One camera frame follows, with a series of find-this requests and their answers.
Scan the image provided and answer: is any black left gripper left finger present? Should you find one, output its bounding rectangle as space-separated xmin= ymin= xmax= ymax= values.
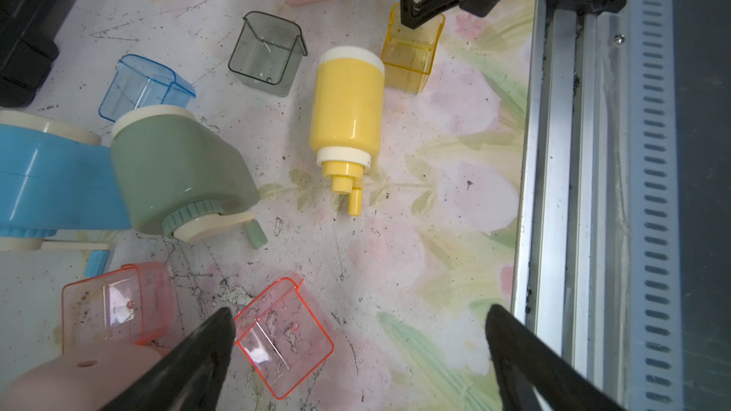
xmin=103 ymin=307 xmax=236 ymax=410

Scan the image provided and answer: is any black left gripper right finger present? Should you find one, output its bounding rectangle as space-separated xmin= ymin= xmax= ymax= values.
xmin=485 ymin=304 xmax=622 ymax=410

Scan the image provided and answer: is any yellow transparent tray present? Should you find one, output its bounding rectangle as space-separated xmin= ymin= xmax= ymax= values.
xmin=381 ymin=4 xmax=445 ymax=94

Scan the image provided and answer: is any pink transparent tray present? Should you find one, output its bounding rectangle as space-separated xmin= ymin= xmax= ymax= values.
xmin=61 ymin=263 xmax=174 ymax=354
xmin=234 ymin=273 xmax=334 ymax=400

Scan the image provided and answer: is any yellow pencil sharpener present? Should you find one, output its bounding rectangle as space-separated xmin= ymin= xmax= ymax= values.
xmin=310 ymin=46 xmax=386 ymax=216

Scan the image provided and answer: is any grey-green transparent tray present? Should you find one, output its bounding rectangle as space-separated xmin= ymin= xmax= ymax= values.
xmin=228 ymin=11 xmax=308 ymax=97

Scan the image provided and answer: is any black plastic tool case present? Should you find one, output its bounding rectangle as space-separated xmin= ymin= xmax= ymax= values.
xmin=1 ymin=0 xmax=59 ymax=108

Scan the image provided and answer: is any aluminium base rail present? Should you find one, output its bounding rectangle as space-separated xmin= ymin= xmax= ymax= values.
xmin=510 ymin=0 xmax=731 ymax=411

